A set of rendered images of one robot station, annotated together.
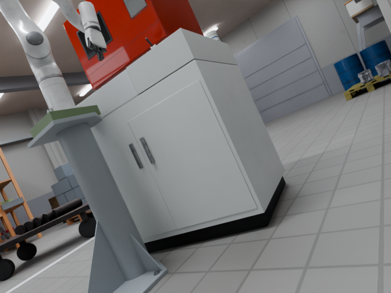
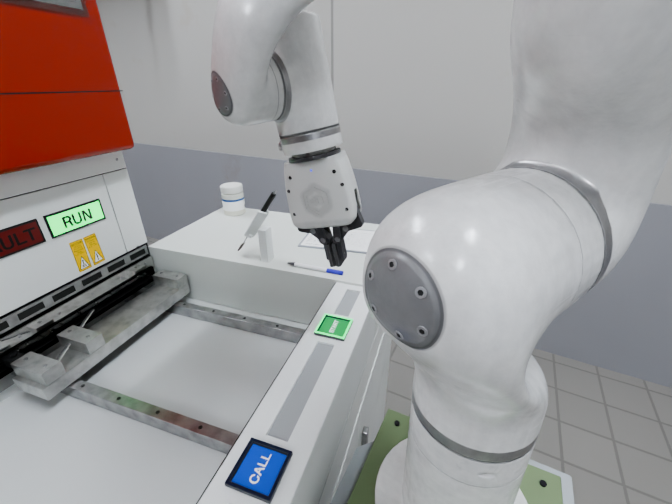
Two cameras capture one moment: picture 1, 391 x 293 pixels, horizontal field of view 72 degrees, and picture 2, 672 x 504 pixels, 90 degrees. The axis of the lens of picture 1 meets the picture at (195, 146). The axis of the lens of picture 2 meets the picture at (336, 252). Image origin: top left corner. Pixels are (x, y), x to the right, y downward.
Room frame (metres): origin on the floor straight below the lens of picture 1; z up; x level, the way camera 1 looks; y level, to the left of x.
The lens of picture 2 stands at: (1.54, 0.72, 1.35)
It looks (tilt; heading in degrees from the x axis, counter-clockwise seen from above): 27 degrees down; 259
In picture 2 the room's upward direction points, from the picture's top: straight up
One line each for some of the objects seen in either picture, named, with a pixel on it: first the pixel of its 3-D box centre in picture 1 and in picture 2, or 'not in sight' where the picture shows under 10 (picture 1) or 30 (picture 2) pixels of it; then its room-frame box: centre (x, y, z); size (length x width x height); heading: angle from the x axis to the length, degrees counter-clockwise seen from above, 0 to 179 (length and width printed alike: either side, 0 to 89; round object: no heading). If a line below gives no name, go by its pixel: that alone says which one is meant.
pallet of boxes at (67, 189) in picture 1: (86, 186); not in sight; (5.36, 2.31, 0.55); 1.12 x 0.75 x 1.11; 53
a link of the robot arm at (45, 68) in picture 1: (43, 63); (469, 323); (1.39, 0.53, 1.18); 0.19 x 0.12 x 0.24; 25
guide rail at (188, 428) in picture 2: not in sight; (140, 410); (1.81, 0.27, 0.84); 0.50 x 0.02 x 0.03; 151
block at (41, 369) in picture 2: not in sight; (38, 367); (1.99, 0.19, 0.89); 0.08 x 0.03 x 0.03; 151
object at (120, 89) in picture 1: (103, 104); (308, 412); (1.52, 0.37, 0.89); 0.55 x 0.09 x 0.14; 61
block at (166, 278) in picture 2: not in sight; (170, 278); (1.83, -0.09, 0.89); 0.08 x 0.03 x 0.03; 151
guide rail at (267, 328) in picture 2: not in sight; (229, 319); (1.68, 0.03, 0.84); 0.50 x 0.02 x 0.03; 151
